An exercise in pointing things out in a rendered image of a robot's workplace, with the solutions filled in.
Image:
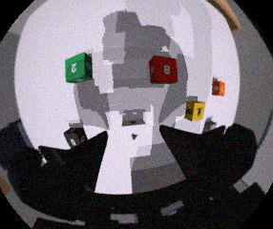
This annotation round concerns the yellow block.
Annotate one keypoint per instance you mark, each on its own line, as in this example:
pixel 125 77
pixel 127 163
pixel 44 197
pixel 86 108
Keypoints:
pixel 194 110

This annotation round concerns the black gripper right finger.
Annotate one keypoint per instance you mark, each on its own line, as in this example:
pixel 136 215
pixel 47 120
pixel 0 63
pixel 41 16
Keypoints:
pixel 188 148

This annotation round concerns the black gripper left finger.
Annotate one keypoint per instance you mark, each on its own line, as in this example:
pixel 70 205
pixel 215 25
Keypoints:
pixel 82 161

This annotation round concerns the orange block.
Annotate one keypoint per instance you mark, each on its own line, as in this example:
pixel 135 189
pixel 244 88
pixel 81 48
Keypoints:
pixel 218 88

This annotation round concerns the green block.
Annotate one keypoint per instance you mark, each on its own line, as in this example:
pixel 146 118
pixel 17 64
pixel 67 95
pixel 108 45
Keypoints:
pixel 78 68

